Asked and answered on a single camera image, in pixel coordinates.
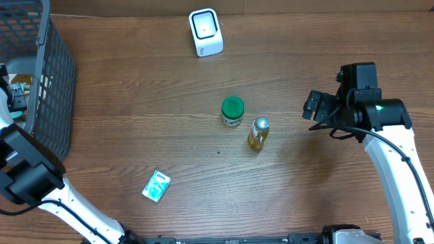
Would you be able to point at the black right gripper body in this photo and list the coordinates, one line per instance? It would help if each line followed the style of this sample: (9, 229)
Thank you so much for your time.
(329, 112)

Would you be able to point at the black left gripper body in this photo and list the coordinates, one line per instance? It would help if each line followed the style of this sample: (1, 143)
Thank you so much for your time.
(15, 98)

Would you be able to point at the yellow drink bottle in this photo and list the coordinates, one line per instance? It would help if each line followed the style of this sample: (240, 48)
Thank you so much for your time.
(258, 133)

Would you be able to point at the green lid jar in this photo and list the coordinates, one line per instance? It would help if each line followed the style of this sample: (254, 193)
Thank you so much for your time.
(232, 111)

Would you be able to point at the teal tissue pack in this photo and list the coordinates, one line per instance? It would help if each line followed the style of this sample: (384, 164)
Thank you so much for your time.
(156, 186)

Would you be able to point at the brown nut pouch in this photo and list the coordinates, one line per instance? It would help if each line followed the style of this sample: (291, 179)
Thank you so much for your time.
(21, 79)

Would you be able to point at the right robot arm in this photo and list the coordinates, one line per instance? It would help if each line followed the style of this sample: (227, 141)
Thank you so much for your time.
(384, 128)

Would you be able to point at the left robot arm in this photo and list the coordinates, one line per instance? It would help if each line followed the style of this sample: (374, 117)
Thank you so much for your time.
(40, 181)

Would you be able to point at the white barcode scanner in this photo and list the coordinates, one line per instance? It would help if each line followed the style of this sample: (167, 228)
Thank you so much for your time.
(206, 32)

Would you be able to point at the grey plastic mesh basket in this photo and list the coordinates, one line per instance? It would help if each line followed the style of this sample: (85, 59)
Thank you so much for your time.
(31, 45)

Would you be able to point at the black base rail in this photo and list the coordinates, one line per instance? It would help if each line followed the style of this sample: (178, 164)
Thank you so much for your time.
(299, 238)

